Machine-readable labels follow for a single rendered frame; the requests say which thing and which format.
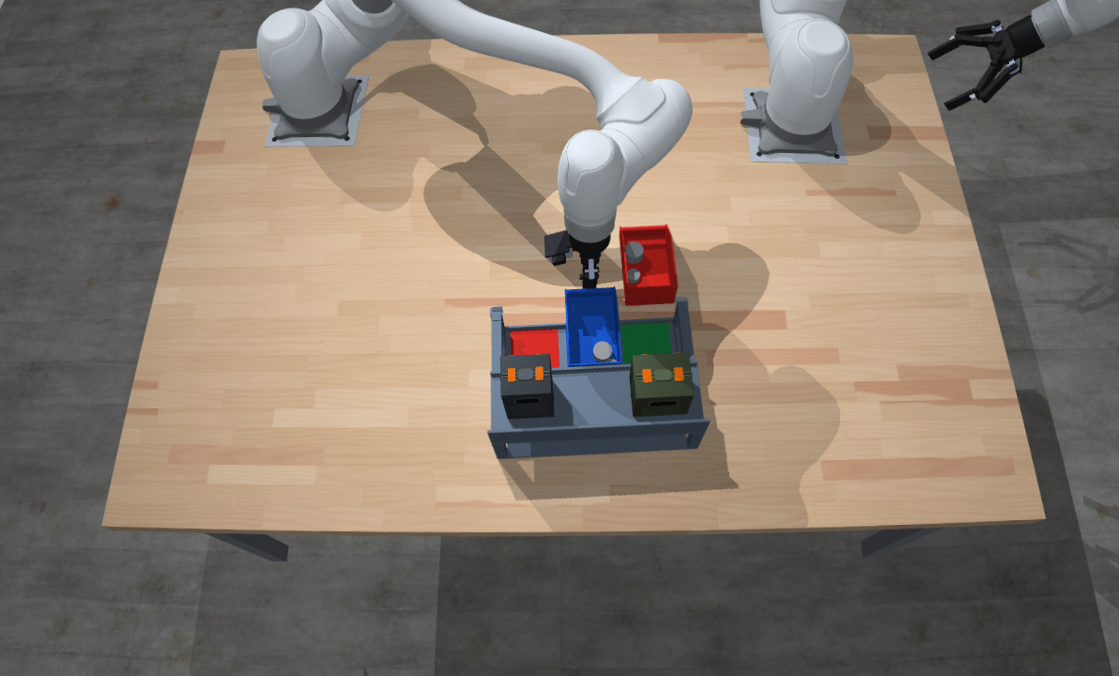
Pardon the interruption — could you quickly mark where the blue bin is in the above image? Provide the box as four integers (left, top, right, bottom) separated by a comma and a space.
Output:
564, 287, 622, 367

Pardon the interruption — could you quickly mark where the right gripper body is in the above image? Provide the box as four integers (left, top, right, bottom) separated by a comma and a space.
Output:
568, 234, 611, 265

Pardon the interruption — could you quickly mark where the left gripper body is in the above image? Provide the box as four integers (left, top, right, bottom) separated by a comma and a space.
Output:
987, 15, 1045, 64

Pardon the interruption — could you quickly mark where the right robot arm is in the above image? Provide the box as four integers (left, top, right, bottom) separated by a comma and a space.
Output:
257, 0, 693, 266

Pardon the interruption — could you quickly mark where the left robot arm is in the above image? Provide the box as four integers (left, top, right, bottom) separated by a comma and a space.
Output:
740, 0, 1119, 157

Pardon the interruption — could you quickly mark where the dark grey shelf rack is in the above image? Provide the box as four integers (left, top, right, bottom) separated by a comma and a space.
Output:
487, 297, 711, 459

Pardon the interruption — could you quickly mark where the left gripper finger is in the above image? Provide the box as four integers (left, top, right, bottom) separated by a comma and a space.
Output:
944, 46, 1021, 111
927, 20, 1004, 62

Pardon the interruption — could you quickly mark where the red bin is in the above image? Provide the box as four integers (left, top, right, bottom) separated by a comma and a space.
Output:
620, 224, 678, 306

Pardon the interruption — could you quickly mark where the dark green case with orange latches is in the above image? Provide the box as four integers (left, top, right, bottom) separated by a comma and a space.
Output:
629, 353, 694, 417

